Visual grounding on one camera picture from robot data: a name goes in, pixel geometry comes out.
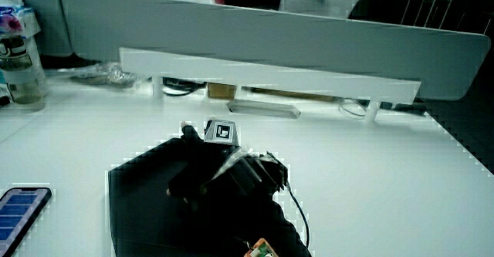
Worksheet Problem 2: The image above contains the black square plate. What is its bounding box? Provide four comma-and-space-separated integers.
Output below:
107, 137, 279, 257

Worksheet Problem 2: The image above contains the white box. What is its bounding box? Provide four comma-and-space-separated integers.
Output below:
279, 0, 360, 19

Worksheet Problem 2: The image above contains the black smartphone with blue screen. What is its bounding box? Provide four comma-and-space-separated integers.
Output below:
0, 187, 53, 257

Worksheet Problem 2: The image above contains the black power strip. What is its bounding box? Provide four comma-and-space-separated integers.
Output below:
379, 101, 428, 117

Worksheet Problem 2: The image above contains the person's right forearm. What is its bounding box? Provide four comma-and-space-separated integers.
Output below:
196, 194, 312, 257

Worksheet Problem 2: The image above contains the black glove cable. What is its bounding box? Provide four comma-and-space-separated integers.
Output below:
284, 182, 312, 249

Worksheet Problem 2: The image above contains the short grey desk partition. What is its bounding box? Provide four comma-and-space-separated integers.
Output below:
0, 0, 74, 58

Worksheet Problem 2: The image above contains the person's right hand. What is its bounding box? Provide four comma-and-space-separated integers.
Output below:
166, 118, 289, 212

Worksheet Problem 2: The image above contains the brown cardboard box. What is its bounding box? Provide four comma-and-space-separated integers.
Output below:
206, 82, 238, 101

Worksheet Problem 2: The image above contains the metal frame chair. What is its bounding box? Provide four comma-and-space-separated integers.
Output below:
400, 0, 457, 30

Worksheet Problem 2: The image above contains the white monitor riser shelf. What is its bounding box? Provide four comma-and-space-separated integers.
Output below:
118, 47, 422, 123

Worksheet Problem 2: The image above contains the floral tissue pack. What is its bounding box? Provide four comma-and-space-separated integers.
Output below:
0, 0, 42, 39

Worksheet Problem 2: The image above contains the orange circuit board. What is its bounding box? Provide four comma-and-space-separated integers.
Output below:
243, 238, 279, 257

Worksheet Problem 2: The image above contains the flat clear tray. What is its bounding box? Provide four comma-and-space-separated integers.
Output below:
226, 99, 302, 120

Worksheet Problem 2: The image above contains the black coiled cable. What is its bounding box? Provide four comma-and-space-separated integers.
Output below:
161, 76, 208, 97

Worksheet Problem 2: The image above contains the white cable loop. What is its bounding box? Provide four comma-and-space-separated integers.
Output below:
338, 97, 368, 119

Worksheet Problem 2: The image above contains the crinkled plastic bag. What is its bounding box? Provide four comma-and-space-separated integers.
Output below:
69, 61, 140, 89

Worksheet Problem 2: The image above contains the long grey desk partition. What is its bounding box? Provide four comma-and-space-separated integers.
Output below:
60, 0, 492, 102

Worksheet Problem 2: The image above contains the clear drinking bottle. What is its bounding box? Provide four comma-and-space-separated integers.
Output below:
0, 36, 46, 106

